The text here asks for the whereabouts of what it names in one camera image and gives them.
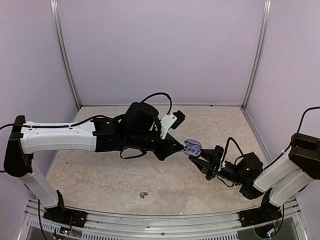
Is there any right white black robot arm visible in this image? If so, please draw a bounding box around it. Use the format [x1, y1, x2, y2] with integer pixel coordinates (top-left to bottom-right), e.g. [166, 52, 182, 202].
[183, 133, 320, 222]

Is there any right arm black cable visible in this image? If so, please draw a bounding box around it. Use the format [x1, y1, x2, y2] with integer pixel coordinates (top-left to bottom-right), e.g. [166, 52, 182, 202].
[223, 106, 320, 173]

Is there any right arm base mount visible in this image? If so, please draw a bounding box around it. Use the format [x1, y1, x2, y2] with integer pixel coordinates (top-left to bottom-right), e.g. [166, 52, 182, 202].
[239, 188, 283, 227]

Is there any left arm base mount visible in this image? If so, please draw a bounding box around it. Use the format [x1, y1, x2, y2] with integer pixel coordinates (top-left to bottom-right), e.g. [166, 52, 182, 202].
[43, 190, 88, 228]

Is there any blue-grey earbud charging case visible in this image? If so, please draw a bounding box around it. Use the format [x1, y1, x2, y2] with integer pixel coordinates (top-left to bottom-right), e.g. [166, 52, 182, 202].
[183, 139, 202, 158]

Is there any left aluminium frame post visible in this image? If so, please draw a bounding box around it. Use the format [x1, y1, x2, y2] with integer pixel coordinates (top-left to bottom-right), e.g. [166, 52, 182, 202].
[49, 0, 82, 110]

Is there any aluminium frame post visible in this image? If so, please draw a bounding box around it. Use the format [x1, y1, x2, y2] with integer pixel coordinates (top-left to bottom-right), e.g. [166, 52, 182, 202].
[49, 0, 82, 110]
[241, 0, 272, 110]

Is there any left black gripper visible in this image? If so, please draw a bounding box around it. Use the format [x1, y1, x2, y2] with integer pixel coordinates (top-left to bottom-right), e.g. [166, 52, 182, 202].
[126, 127, 184, 162]

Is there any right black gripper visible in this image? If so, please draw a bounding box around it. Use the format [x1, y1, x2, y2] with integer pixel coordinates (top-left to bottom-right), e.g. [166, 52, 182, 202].
[188, 149, 246, 186]

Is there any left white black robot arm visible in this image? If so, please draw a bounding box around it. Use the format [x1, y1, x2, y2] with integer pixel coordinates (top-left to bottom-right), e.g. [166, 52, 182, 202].
[3, 101, 185, 223]

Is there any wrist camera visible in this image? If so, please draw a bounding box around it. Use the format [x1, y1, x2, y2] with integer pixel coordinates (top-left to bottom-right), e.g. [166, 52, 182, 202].
[218, 150, 227, 172]
[160, 110, 186, 140]

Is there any front aluminium rail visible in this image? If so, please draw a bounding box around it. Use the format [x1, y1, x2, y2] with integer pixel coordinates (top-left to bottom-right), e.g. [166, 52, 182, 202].
[17, 199, 309, 240]

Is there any right aluminium frame post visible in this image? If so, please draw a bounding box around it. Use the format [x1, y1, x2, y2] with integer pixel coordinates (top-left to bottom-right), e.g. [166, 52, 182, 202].
[241, 0, 272, 110]

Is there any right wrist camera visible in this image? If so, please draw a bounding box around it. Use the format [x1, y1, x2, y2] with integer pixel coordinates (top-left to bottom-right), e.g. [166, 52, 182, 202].
[218, 150, 227, 172]

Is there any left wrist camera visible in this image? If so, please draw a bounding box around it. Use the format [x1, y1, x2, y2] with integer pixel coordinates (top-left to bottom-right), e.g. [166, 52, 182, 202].
[160, 110, 186, 140]

